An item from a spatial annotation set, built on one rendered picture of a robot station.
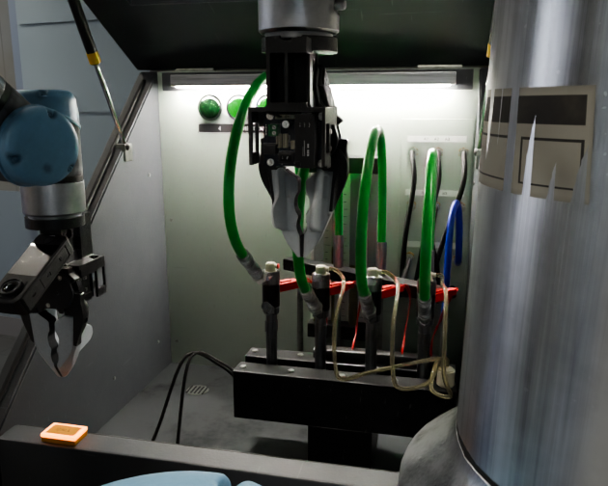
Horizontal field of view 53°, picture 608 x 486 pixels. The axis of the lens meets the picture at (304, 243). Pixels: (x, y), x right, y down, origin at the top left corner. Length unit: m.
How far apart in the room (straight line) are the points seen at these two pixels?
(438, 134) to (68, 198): 0.67
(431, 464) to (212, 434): 0.95
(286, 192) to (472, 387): 0.48
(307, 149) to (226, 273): 0.77
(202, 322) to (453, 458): 1.19
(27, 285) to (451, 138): 0.76
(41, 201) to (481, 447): 0.69
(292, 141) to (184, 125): 0.74
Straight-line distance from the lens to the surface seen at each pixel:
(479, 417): 0.16
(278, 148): 0.57
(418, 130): 1.17
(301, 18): 0.57
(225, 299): 1.32
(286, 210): 0.62
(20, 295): 0.76
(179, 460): 0.83
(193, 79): 1.24
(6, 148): 0.61
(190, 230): 1.31
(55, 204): 0.80
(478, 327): 0.16
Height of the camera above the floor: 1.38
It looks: 13 degrees down
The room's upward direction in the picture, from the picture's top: straight up
